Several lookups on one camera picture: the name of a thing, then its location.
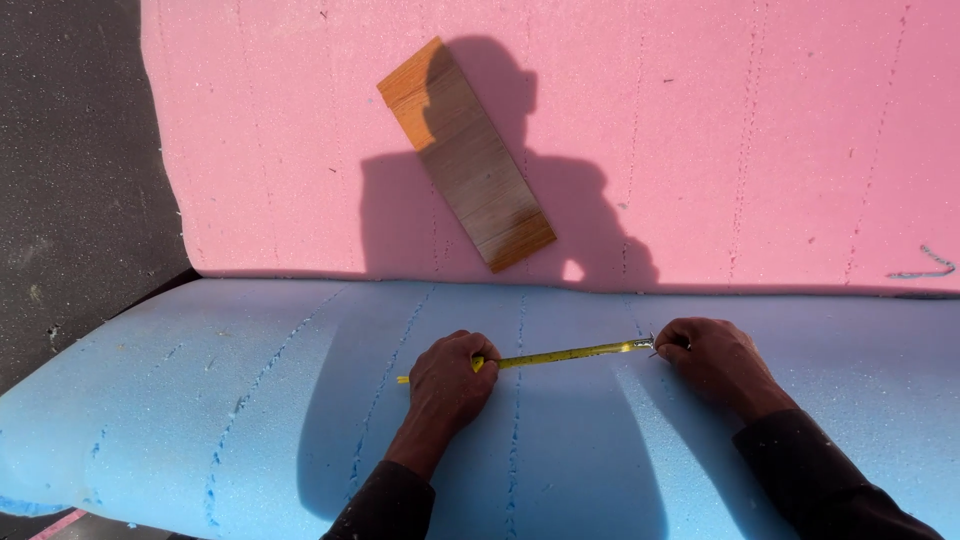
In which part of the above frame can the pink strip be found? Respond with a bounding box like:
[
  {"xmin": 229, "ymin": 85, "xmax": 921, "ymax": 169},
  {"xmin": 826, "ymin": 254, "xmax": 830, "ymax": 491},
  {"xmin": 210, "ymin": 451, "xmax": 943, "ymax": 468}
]
[{"xmin": 28, "ymin": 508, "xmax": 90, "ymax": 540}]

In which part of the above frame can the wooden board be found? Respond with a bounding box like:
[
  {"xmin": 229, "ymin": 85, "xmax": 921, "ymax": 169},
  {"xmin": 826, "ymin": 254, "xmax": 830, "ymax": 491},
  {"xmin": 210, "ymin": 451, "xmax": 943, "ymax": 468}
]
[{"xmin": 376, "ymin": 36, "xmax": 558, "ymax": 274}]

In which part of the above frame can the pink foam sheet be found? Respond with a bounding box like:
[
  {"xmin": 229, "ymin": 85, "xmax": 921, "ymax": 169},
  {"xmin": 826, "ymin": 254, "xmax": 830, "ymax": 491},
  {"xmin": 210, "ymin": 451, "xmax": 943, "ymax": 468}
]
[{"xmin": 140, "ymin": 0, "xmax": 960, "ymax": 295}]

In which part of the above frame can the person's right hand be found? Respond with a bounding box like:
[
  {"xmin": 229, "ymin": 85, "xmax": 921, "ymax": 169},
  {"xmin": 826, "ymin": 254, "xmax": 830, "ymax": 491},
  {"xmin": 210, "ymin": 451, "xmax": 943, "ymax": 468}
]
[{"xmin": 654, "ymin": 317, "xmax": 790, "ymax": 423}]

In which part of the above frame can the person's left hand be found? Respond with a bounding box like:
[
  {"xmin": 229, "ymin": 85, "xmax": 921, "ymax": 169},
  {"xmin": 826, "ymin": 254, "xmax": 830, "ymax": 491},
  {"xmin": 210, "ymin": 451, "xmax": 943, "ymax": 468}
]
[{"xmin": 405, "ymin": 330, "xmax": 502, "ymax": 449}]

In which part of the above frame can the yellow measuring tape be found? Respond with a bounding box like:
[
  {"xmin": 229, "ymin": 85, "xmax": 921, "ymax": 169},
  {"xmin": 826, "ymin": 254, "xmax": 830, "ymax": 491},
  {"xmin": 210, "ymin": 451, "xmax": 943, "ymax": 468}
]
[{"xmin": 396, "ymin": 335, "xmax": 659, "ymax": 385}]

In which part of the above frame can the blue foam sheet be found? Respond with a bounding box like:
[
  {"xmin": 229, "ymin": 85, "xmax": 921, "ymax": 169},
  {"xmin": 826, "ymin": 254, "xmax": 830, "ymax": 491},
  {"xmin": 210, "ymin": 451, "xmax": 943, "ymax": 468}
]
[{"xmin": 0, "ymin": 279, "xmax": 960, "ymax": 540}]

